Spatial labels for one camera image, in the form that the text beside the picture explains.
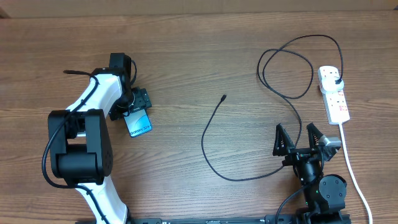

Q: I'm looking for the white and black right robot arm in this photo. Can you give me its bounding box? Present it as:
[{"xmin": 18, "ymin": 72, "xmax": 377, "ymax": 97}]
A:
[{"xmin": 272, "ymin": 123, "xmax": 351, "ymax": 223}]

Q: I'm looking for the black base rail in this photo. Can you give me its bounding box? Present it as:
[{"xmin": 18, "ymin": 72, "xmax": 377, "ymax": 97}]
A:
[{"xmin": 75, "ymin": 213, "xmax": 352, "ymax": 224}]

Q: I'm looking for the white charger plug adapter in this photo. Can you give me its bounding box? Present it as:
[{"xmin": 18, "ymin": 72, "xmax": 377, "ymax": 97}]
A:
[{"xmin": 320, "ymin": 77, "xmax": 345, "ymax": 94}]

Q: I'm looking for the white power strip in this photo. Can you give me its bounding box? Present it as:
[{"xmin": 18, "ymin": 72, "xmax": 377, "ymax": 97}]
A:
[{"xmin": 317, "ymin": 66, "xmax": 350, "ymax": 125}]

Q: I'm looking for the blue Samsung Galaxy smartphone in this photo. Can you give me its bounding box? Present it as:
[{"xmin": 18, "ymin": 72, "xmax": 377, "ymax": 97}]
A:
[{"xmin": 124, "ymin": 110, "xmax": 152, "ymax": 138}]

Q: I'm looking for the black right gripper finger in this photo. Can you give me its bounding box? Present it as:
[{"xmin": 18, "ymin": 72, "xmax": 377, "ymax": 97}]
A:
[
  {"xmin": 272, "ymin": 123, "xmax": 295, "ymax": 156},
  {"xmin": 307, "ymin": 123, "xmax": 325, "ymax": 148}
]

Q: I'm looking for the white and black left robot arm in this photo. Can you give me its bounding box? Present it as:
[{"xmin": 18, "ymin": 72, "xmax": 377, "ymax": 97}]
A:
[{"xmin": 42, "ymin": 53, "xmax": 152, "ymax": 223}]

